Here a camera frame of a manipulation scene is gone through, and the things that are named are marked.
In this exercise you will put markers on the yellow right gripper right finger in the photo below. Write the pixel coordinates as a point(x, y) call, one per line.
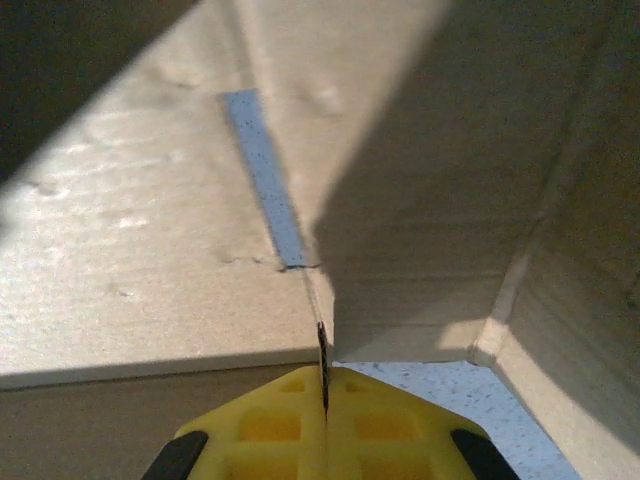
point(390, 430)

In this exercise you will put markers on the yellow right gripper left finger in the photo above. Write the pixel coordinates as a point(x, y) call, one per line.
point(270, 430)

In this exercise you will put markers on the brown cardboard box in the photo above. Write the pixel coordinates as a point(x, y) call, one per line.
point(150, 250)

